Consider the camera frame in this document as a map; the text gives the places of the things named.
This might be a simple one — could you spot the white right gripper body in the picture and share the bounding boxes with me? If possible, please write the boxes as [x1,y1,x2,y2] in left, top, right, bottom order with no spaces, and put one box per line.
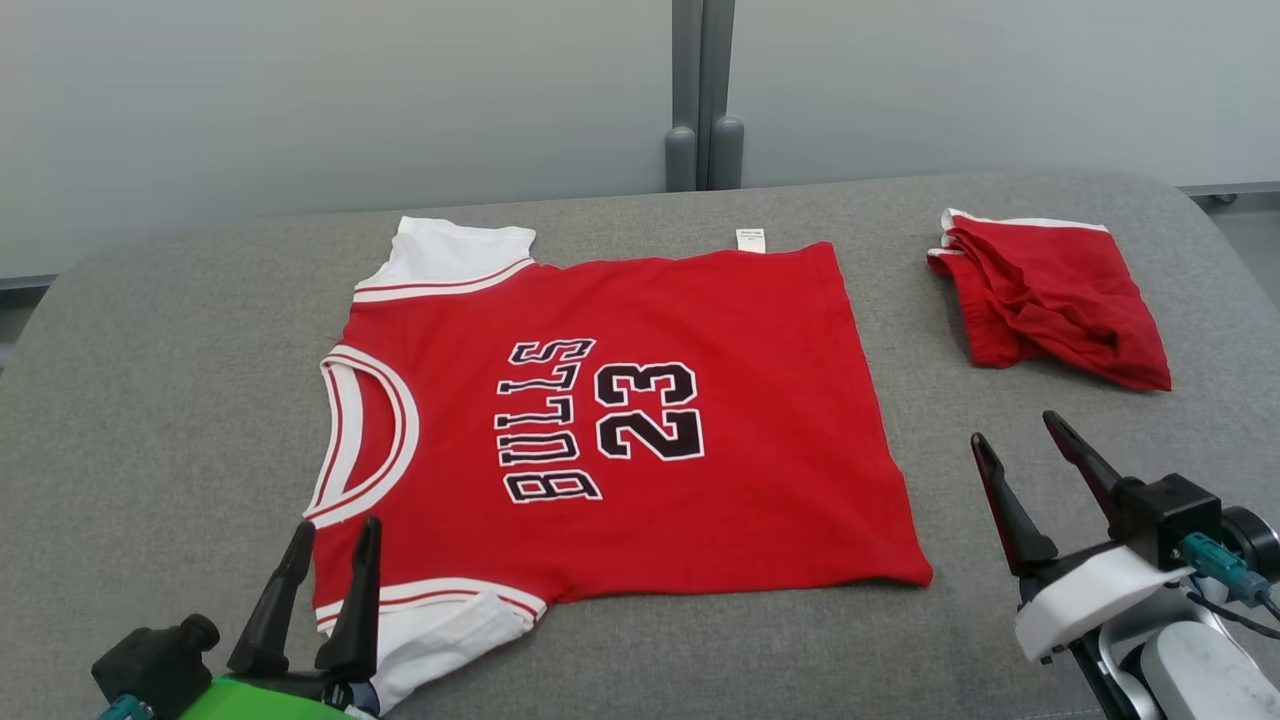
[1015,545,1197,664]

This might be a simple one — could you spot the right camera cable teal plug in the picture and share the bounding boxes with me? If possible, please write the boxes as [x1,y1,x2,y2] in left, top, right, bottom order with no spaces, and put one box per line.
[1180,533,1280,641]

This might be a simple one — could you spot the grey partition post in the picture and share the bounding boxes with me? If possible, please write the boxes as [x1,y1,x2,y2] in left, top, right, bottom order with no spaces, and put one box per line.
[704,0,747,191]
[665,0,705,193]

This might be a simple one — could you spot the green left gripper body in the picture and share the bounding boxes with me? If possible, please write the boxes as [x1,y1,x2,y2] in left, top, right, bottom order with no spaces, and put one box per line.
[180,672,383,720]

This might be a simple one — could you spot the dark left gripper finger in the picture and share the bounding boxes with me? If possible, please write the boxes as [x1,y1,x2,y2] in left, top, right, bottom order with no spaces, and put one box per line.
[315,516,384,684]
[227,521,317,678]

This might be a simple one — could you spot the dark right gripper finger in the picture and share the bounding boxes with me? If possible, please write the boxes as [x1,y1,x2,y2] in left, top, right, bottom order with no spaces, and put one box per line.
[970,432,1060,579]
[1043,410,1143,523]

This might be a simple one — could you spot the red Bulls jersey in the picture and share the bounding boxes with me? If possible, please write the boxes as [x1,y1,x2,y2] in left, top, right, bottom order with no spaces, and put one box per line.
[303,216,935,716]

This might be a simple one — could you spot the red shorts with white stripe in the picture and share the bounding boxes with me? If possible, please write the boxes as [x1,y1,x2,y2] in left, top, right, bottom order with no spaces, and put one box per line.
[927,208,1173,393]

